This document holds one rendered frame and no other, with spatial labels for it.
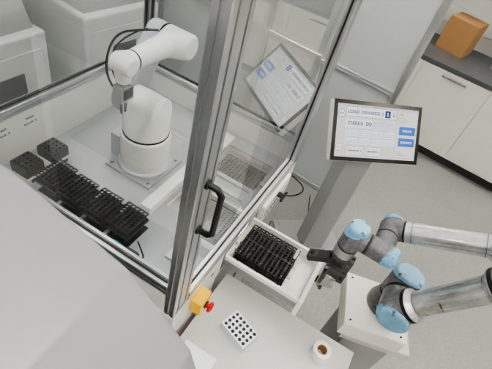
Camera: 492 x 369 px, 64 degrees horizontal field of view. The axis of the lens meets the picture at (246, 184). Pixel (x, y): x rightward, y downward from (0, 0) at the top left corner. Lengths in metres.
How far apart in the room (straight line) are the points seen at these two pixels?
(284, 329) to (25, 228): 1.25
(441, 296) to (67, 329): 1.17
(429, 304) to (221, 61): 1.06
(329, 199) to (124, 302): 2.06
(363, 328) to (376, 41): 1.75
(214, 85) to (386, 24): 2.06
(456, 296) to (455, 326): 1.72
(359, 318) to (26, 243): 1.37
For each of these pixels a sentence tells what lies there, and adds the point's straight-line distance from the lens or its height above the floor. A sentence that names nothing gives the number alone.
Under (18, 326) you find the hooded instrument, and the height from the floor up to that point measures 1.74.
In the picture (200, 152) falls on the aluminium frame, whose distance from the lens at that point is 0.79.
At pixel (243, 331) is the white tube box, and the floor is 0.80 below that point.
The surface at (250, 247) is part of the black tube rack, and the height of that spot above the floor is 0.90.
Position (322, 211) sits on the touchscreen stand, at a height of 0.43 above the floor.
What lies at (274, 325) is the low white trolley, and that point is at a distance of 1.62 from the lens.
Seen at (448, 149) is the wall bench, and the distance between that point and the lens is 4.30.
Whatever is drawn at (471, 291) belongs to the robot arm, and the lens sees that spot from 1.39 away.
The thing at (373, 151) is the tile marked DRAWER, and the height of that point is 1.00.
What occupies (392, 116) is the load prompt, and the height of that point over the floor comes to 1.15.
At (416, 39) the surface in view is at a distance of 2.65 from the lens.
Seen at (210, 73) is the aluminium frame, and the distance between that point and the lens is 0.70.
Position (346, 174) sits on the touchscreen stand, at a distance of 2.35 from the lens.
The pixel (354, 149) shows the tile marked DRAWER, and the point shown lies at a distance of 2.12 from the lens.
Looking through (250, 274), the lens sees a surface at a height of 0.88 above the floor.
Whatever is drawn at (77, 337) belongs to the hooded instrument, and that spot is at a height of 1.72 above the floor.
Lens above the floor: 2.16
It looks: 43 degrees down
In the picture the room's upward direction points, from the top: 17 degrees clockwise
